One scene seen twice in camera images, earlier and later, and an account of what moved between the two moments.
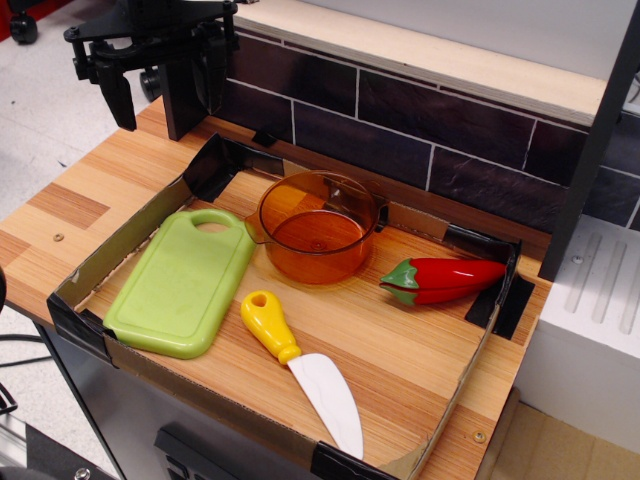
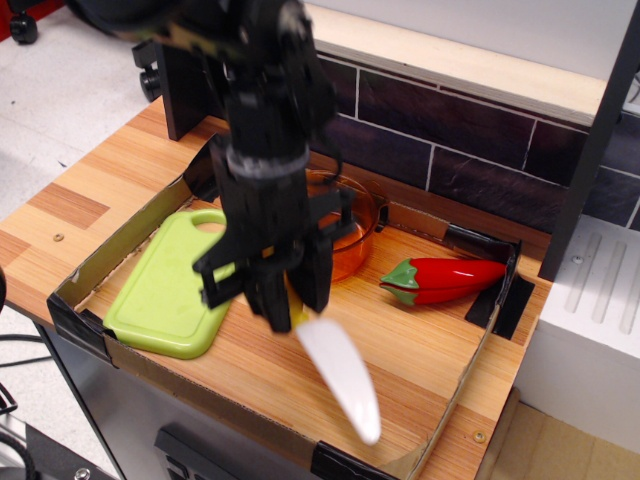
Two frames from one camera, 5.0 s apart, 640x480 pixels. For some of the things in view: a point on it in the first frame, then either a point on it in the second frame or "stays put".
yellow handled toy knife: (318, 373) -> (327, 346)
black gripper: (141, 32) -> (269, 212)
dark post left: (192, 90) stays put
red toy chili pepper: (428, 280) stays put
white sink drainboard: (581, 368) stays put
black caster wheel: (24, 29) stays put
